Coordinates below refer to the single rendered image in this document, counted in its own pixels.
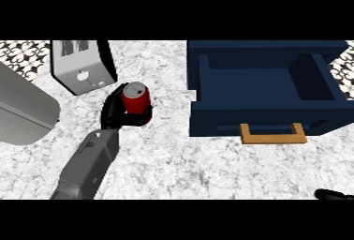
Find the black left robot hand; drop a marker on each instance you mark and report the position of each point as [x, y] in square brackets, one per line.
[110, 113]

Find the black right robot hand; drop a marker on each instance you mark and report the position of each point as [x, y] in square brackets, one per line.
[332, 195]

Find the red soda can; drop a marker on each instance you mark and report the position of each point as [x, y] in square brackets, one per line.
[135, 100]

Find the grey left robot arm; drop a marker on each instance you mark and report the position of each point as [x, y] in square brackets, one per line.
[90, 165]

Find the navy blue drawer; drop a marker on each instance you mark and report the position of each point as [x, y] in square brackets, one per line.
[267, 103]

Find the silver toaster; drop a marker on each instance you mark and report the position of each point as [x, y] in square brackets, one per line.
[78, 67]

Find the grey rounded appliance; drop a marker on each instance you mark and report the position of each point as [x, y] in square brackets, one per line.
[22, 109]

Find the navy blue cabinet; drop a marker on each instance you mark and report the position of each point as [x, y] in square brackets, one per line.
[276, 53]

